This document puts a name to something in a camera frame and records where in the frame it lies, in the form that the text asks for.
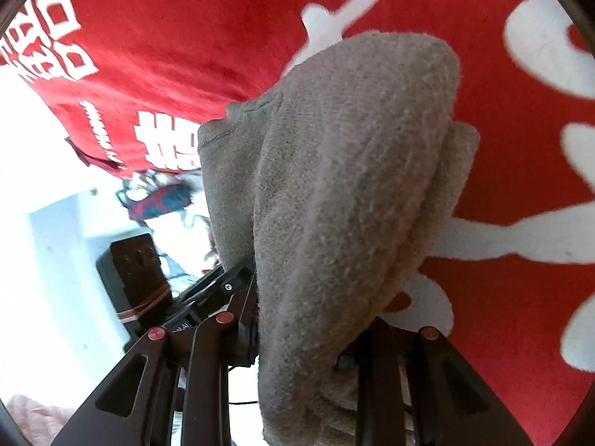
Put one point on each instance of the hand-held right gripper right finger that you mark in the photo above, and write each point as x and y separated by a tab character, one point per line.
381	381

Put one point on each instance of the grey towel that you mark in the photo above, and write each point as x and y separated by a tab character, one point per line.
348	172

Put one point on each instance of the red printed blanket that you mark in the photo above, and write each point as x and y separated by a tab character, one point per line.
186	32

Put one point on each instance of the pink cloth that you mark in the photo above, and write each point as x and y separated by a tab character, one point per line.
35	420

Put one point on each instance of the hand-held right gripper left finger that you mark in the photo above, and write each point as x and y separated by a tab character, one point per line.
209	381

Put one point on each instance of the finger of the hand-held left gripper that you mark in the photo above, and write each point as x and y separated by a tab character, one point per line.
223	285

